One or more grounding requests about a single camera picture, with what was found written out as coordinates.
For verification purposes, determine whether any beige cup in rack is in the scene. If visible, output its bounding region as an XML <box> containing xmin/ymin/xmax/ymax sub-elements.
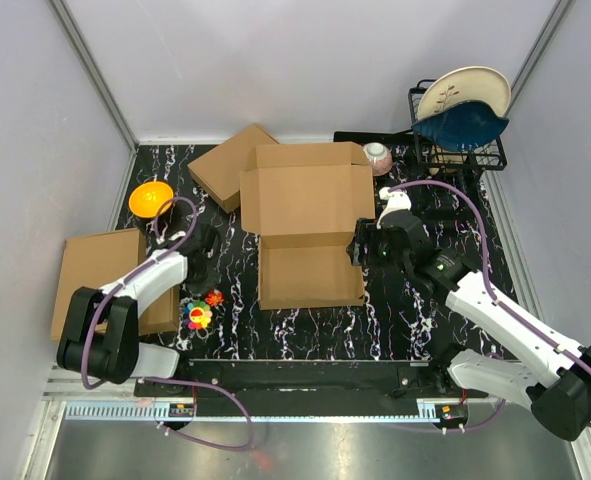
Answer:
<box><xmin>429</xmin><ymin>154</ymin><xmax>464</xmax><ymax>176</ymax></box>

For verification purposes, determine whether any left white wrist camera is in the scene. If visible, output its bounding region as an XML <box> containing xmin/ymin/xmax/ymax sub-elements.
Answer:
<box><xmin>156</xmin><ymin>231</ymin><xmax>186</xmax><ymax>249</ymax></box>

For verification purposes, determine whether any small orange red toy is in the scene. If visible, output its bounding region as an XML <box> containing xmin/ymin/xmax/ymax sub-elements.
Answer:
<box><xmin>204</xmin><ymin>289</ymin><xmax>225</xmax><ymax>307</ymax></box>

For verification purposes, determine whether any closed cardboard box back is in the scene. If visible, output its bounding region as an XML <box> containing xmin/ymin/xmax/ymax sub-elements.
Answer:
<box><xmin>189</xmin><ymin>124</ymin><xmax>278</xmax><ymax>213</ymax></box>

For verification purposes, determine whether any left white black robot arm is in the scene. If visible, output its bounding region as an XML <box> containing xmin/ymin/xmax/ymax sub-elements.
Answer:
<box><xmin>51</xmin><ymin>223</ymin><xmax>222</xmax><ymax>396</ymax></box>

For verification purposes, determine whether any small cardboard box left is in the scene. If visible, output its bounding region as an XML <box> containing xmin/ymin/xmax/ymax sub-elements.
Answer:
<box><xmin>135</xmin><ymin>254</ymin><xmax>181</xmax><ymax>337</ymax></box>

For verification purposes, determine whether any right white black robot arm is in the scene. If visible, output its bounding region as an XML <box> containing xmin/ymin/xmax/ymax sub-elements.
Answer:
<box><xmin>347</xmin><ymin>210</ymin><xmax>591</xmax><ymax>441</ymax></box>

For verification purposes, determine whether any orange bowl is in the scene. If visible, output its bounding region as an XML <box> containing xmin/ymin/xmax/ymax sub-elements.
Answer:
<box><xmin>128</xmin><ymin>181</ymin><xmax>174</xmax><ymax>219</ymax></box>

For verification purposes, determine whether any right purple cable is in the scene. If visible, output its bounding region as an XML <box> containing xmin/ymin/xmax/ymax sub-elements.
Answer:
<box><xmin>384</xmin><ymin>180</ymin><xmax>591</xmax><ymax>434</ymax></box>

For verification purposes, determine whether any blue leaf plate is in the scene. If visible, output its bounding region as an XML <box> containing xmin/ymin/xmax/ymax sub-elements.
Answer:
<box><xmin>411</xmin><ymin>101</ymin><xmax>509</xmax><ymax>152</ymax></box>

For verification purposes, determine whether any rainbow flower toy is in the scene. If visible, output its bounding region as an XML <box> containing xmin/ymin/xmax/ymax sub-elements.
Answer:
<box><xmin>184</xmin><ymin>301</ymin><xmax>213</xmax><ymax>330</ymax></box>

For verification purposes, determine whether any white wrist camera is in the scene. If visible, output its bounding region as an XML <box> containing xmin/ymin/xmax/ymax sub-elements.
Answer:
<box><xmin>156</xmin><ymin>231</ymin><xmax>186</xmax><ymax>249</ymax></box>
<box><xmin>377</xmin><ymin>187</ymin><xmax>412</xmax><ymax>225</ymax></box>

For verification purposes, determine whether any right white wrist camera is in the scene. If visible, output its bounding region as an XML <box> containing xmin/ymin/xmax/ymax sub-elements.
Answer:
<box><xmin>377</xmin><ymin>187</ymin><xmax>412</xmax><ymax>225</ymax></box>

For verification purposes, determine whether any large cardboard box left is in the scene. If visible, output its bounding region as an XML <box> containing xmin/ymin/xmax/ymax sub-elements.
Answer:
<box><xmin>49</xmin><ymin>228</ymin><xmax>147</xmax><ymax>341</ymax></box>

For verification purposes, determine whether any black wire dish rack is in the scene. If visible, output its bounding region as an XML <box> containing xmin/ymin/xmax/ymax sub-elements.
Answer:
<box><xmin>332</xmin><ymin>78</ymin><xmax>509</xmax><ymax>221</ymax></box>

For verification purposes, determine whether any cream floral plate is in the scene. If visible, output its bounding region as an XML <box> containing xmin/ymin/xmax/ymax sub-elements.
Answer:
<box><xmin>416</xmin><ymin>66</ymin><xmax>512</xmax><ymax>120</ymax></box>

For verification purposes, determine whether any purple cable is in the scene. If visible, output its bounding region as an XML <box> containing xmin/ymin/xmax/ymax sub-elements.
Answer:
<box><xmin>81</xmin><ymin>196</ymin><xmax>256</xmax><ymax>451</ymax></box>
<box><xmin>384</xmin><ymin>180</ymin><xmax>591</xmax><ymax>434</ymax></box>

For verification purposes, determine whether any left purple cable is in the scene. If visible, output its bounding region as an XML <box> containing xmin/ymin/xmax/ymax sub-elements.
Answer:
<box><xmin>81</xmin><ymin>196</ymin><xmax>256</xmax><ymax>451</ymax></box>

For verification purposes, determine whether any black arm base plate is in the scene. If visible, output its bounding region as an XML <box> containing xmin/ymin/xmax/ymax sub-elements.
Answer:
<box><xmin>133</xmin><ymin>360</ymin><xmax>490</xmax><ymax>401</ymax></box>

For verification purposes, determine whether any pink patterned bowl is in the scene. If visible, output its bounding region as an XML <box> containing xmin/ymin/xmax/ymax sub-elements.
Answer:
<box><xmin>363</xmin><ymin>142</ymin><xmax>393</xmax><ymax>177</ymax></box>

